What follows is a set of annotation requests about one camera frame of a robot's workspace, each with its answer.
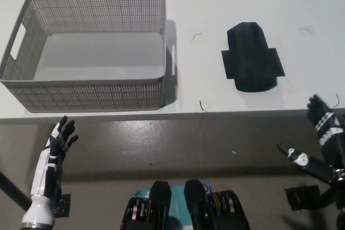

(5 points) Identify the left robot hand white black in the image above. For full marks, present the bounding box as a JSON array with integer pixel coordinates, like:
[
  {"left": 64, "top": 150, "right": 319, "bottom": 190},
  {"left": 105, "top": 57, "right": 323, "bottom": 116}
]
[{"left": 29, "top": 115, "right": 79, "bottom": 199}]

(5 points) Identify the black tape patch on table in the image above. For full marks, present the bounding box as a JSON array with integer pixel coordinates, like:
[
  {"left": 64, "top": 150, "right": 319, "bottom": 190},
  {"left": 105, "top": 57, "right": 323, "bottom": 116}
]
[{"left": 220, "top": 47, "right": 286, "bottom": 80}]

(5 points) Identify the black slanted rod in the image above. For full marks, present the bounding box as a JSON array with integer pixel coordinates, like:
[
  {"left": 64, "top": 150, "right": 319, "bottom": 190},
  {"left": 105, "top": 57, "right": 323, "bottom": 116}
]
[{"left": 0, "top": 170, "right": 32, "bottom": 208}]

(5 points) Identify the black cloth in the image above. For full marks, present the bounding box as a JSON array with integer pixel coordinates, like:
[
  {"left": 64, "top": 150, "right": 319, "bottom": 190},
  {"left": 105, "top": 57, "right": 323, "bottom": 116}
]
[{"left": 226, "top": 21, "right": 278, "bottom": 93}]

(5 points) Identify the grey perforated plastic basket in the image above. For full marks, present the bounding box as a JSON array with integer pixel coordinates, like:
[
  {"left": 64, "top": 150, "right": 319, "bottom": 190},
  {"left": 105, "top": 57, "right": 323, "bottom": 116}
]
[{"left": 0, "top": 0, "right": 177, "bottom": 114}]

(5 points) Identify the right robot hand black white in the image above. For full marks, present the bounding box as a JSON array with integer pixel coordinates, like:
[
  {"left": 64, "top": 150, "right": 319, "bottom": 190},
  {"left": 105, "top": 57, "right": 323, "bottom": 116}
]
[{"left": 277, "top": 94, "right": 345, "bottom": 184}]

